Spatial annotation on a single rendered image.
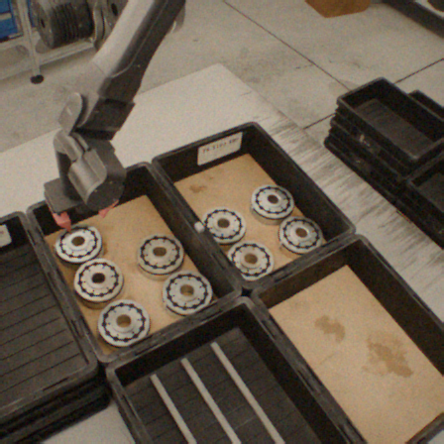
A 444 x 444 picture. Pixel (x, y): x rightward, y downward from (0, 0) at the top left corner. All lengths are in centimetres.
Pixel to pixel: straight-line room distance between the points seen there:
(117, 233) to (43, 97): 184
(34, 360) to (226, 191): 59
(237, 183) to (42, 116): 171
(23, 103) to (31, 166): 141
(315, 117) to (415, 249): 154
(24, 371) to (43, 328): 9
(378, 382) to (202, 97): 108
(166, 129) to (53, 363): 85
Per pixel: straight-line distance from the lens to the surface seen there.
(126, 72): 66
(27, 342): 105
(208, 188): 123
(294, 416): 98
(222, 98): 170
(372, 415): 103
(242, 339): 102
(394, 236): 144
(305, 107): 289
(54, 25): 169
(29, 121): 277
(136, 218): 117
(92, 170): 68
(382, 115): 217
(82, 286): 104
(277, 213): 117
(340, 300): 111
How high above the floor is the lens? 175
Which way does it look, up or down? 52 degrees down
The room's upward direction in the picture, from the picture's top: 7 degrees clockwise
